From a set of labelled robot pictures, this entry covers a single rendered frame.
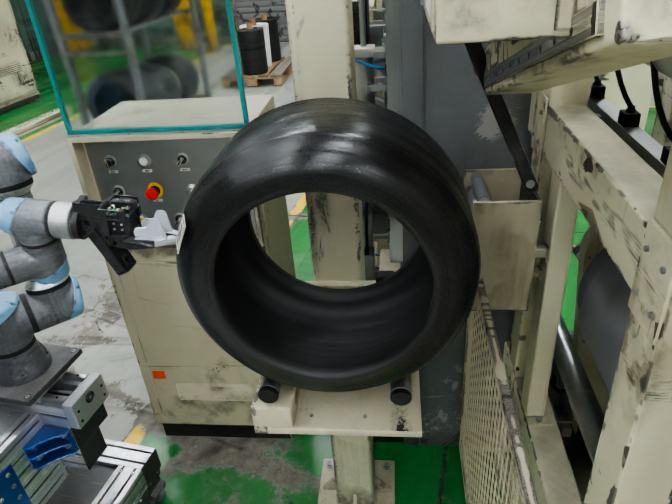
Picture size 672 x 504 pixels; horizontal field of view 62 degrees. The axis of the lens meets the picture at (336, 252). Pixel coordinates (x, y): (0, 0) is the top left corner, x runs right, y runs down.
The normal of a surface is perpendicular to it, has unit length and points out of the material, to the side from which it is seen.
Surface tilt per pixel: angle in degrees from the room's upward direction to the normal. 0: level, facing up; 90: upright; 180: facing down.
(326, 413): 0
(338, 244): 90
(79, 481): 0
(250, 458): 0
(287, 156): 43
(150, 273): 90
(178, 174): 90
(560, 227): 90
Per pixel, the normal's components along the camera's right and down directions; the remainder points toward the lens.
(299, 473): -0.07, -0.86
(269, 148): -0.30, -0.27
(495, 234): -0.09, 0.51
